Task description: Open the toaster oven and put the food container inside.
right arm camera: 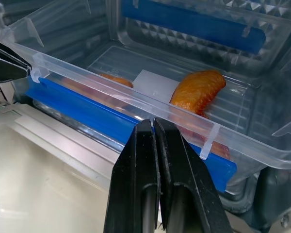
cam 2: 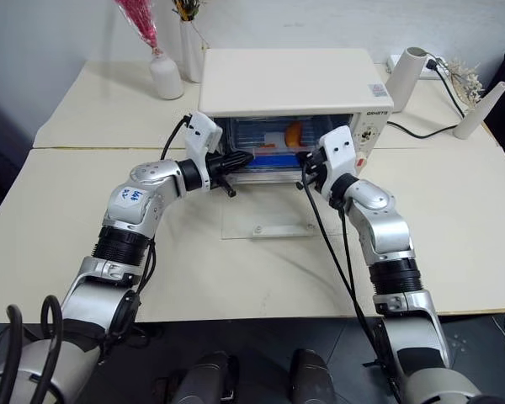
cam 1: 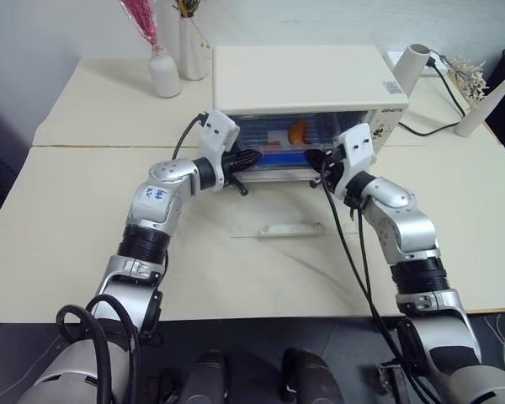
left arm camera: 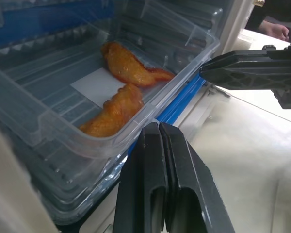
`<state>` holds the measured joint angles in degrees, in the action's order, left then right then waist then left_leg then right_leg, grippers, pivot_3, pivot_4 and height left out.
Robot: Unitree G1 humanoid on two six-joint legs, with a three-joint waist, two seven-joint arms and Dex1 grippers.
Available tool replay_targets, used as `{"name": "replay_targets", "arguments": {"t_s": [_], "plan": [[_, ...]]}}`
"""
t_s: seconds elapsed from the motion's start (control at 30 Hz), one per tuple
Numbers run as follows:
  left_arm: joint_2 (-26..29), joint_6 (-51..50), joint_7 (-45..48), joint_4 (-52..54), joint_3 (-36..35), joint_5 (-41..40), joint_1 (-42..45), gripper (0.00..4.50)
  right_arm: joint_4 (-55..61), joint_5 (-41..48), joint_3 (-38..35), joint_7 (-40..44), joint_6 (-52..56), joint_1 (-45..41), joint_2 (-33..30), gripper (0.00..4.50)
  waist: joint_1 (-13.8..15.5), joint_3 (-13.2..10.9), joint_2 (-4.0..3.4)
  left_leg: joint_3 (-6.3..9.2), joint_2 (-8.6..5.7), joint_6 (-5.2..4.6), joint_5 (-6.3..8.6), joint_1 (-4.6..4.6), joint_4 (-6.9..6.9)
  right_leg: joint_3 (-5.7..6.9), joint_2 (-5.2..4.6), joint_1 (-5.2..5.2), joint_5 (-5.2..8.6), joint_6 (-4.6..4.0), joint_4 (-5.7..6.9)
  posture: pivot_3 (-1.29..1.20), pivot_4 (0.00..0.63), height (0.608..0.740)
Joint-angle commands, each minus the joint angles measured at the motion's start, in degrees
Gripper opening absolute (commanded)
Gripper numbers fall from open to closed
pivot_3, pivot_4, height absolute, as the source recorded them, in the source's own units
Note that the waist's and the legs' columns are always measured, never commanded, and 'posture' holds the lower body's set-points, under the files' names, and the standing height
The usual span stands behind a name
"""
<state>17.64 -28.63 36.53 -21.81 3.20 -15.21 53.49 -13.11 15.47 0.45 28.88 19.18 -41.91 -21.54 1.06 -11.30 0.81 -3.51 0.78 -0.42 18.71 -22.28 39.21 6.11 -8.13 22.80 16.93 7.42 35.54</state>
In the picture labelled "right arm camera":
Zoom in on small orange fried food piece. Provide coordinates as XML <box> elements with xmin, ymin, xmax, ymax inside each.
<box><xmin>98</xmin><ymin>72</ymin><xmax>134</xmax><ymax>89</ymax></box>

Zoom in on orange fried chicken wing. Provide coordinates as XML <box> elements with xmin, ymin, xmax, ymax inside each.
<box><xmin>169</xmin><ymin>68</ymin><xmax>227</xmax><ymax>120</ymax></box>

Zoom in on reddish meat piece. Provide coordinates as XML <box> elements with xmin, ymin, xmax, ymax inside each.
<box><xmin>174</xmin><ymin>116</ymin><xmax>232</xmax><ymax>161</ymax></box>

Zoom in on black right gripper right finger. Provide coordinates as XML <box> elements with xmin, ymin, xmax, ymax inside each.
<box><xmin>153</xmin><ymin>117</ymin><xmax>234</xmax><ymax>233</ymax></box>

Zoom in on clear plastic food container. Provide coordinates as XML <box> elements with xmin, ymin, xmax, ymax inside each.
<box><xmin>0</xmin><ymin>0</ymin><xmax>291</xmax><ymax>195</ymax></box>

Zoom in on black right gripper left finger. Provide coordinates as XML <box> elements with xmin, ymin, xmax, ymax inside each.
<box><xmin>103</xmin><ymin>120</ymin><xmax>159</xmax><ymax>233</ymax></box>

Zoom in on white square label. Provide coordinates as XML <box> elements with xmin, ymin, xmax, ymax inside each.
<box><xmin>132</xmin><ymin>69</ymin><xmax>175</xmax><ymax>104</ymax></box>

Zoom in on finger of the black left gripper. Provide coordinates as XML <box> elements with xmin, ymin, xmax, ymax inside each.
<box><xmin>0</xmin><ymin>36</ymin><xmax>32</xmax><ymax>84</ymax></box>

